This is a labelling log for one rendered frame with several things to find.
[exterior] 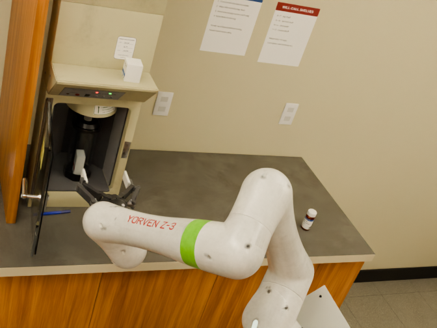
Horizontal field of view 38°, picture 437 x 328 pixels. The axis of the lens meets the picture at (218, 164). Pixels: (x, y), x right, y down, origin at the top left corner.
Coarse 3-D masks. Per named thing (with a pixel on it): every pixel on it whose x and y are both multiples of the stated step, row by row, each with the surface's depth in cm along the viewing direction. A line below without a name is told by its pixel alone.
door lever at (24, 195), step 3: (24, 180) 191; (27, 180) 192; (24, 183) 190; (27, 183) 191; (24, 186) 189; (27, 186) 190; (24, 189) 188; (27, 189) 188; (24, 192) 187; (27, 192) 187; (21, 195) 186; (24, 195) 186; (27, 195) 186; (30, 195) 187; (33, 195) 187; (36, 195) 187; (39, 195) 187; (24, 198) 186; (36, 198) 188; (39, 198) 187
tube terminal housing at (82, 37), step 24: (72, 24) 189; (96, 24) 192; (120, 24) 194; (144, 24) 197; (48, 48) 198; (72, 48) 193; (96, 48) 196; (144, 48) 202; (48, 72) 197; (48, 96) 200; (72, 96) 203; (120, 144) 224; (120, 168) 227; (48, 192) 222; (72, 192) 226
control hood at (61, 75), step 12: (60, 72) 190; (72, 72) 192; (84, 72) 194; (96, 72) 197; (108, 72) 199; (120, 72) 202; (144, 72) 207; (48, 84) 196; (60, 84) 187; (72, 84) 188; (84, 84) 189; (96, 84) 191; (108, 84) 192; (120, 84) 195; (132, 84) 197; (144, 84) 200; (132, 96) 203; (144, 96) 204
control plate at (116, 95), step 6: (66, 90) 193; (72, 90) 194; (78, 90) 194; (84, 90) 194; (90, 90) 194; (96, 90) 195; (102, 90) 195; (84, 96) 200; (90, 96) 201; (108, 96) 202; (114, 96) 202; (120, 96) 202
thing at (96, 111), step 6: (72, 108) 212; (78, 108) 211; (84, 108) 211; (90, 108) 211; (96, 108) 212; (102, 108) 213; (108, 108) 214; (114, 108) 218; (84, 114) 211; (90, 114) 211; (96, 114) 212; (102, 114) 213; (108, 114) 215
